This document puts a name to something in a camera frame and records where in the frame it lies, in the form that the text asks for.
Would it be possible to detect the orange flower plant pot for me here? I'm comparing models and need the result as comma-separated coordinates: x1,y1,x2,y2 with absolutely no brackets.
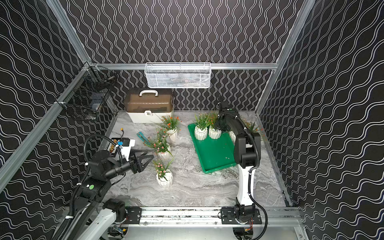
208,112,222,140
157,116,181,143

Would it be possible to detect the green grass plant white pot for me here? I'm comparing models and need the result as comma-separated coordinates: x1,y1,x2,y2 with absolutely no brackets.
195,113,210,141

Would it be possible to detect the pink flower plant pot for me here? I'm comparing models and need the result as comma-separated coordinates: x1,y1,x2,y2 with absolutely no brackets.
229,131,237,145
145,128,172,160
154,160,173,189

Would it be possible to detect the green plastic tray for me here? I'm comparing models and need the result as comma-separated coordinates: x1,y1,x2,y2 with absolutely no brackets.
188,124,236,174

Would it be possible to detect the orange flower plant back pot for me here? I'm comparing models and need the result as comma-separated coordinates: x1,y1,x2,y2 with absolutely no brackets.
157,116,181,143

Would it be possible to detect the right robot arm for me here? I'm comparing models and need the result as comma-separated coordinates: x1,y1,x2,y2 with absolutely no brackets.
214,100,262,224

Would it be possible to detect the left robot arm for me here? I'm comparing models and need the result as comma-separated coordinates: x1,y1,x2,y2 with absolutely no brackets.
53,134,154,240

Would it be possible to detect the brown lidded storage case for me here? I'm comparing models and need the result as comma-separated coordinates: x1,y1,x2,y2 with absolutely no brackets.
124,88,174,124

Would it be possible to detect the black tray with brown items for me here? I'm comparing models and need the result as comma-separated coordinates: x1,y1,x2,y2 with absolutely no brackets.
108,138,120,158

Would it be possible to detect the pink flower plant front pot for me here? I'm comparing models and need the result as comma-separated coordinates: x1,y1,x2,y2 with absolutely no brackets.
154,160,173,189

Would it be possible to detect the grass plant far right pot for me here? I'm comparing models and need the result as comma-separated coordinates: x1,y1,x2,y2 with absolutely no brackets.
245,121,265,141

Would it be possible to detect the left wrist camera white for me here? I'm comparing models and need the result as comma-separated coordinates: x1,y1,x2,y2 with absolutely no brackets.
117,138,136,161

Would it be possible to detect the teal handled tool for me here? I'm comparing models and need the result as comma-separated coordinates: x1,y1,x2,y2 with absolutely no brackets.
137,132,150,145

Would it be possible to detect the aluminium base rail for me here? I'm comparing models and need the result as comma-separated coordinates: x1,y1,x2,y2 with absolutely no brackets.
68,205,310,240

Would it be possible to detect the black wire wall basket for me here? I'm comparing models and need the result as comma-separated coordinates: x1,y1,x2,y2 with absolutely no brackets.
58,66,118,122

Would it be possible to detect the white wire mesh basket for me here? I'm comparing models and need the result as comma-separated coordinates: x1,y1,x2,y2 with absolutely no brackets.
144,62,212,89

